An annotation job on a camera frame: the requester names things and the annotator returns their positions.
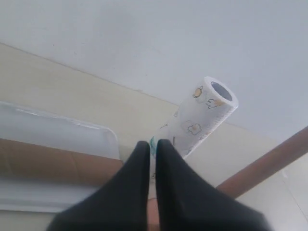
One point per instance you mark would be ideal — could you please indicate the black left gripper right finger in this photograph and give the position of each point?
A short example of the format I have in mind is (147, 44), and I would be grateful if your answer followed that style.
(186, 202)

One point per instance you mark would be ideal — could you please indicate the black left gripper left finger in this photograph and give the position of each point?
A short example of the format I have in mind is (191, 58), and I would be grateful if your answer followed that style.
(119, 205)

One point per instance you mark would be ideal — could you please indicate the white patterned paper towel roll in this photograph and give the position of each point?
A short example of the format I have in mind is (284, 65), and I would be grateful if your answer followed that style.
(208, 105)

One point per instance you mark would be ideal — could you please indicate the brown cardboard tube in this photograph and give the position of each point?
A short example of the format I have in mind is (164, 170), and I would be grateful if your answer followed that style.
(19, 160)

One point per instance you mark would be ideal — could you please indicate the wooden paper towel holder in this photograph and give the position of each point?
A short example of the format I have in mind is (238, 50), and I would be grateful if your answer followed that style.
(266, 166)

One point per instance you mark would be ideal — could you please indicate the white foam tray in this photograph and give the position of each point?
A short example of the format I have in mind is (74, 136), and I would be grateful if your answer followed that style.
(45, 129)

